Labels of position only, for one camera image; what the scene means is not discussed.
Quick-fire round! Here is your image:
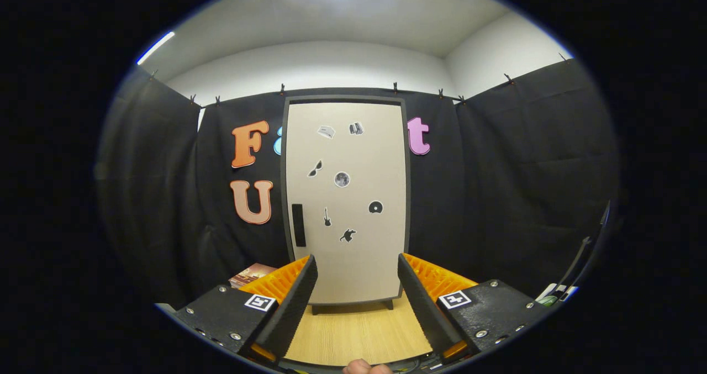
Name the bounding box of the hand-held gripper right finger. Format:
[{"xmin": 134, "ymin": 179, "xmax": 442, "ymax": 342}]
[{"xmin": 398, "ymin": 252, "xmax": 553, "ymax": 362}]

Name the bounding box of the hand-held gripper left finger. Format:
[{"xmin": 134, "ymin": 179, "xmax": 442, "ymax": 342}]
[{"xmin": 174, "ymin": 254, "xmax": 319, "ymax": 364}]

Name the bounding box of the black cabinet door handle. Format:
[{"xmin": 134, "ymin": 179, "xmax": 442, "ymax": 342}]
[{"xmin": 291, "ymin": 203, "xmax": 307, "ymax": 247}]

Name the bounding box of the dark grey shoe cabinet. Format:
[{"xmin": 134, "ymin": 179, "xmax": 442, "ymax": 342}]
[{"xmin": 280, "ymin": 95, "xmax": 411, "ymax": 315}]

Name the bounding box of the brown book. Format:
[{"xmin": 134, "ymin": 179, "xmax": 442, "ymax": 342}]
[{"xmin": 229, "ymin": 263, "xmax": 278, "ymax": 289}]

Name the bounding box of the thin black rod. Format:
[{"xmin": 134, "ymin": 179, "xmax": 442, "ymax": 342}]
[{"xmin": 558, "ymin": 236, "xmax": 592, "ymax": 294}]

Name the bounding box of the black backdrop cloth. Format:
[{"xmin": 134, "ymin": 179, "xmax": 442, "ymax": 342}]
[{"xmin": 97, "ymin": 58, "xmax": 619, "ymax": 311}]

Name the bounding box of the row of black cloth clips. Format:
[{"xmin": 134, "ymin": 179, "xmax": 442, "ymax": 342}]
[{"xmin": 148, "ymin": 54, "xmax": 569, "ymax": 107}]

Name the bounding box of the ceiling light strip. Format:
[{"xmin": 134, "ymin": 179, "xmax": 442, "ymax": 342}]
[{"xmin": 136, "ymin": 31, "xmax": 176, "ymax": 65}]

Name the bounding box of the tangle of thin cables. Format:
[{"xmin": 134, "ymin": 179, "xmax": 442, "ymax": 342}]
[{"xmin": 387, "ymin": 356, "xmax": 442, "ymax": 372}]

